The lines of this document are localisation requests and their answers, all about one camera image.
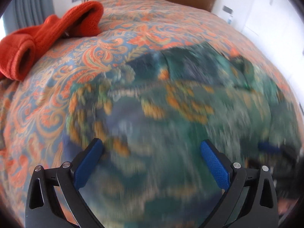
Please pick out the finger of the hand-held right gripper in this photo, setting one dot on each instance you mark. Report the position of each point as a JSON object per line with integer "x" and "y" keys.
{"x": 270, "y": 148}

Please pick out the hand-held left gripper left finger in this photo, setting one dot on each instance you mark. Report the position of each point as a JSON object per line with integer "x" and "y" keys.
{"x": 89, "y": 163}

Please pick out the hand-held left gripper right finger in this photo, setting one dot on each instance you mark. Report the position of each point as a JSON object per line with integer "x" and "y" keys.
{"x": 215, "y": 166}

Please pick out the green patterned padded jacket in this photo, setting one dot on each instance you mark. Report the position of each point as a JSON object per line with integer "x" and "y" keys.
{"x": 166, "y": 128}

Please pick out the orange paisley duvet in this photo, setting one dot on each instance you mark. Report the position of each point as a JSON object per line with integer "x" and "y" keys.
{"x": 71, "y": 59}

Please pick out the white wardrobe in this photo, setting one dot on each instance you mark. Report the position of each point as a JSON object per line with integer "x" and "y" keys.
{"x": 273, "y": 16}

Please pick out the orange fleece garment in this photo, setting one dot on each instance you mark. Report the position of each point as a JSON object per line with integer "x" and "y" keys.
{"x": 47, "y": 35}

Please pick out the clear plastic bottle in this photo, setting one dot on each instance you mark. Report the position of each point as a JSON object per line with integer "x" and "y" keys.
{"x": 230, "y": 19}

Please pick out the grey-blue curtain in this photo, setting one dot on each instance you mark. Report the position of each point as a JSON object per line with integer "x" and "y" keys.
{"x": 35, "y": 7}

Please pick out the grey wall switch panel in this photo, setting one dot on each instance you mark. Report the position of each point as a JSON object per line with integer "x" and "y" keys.
{"x": 228, "y": 9}

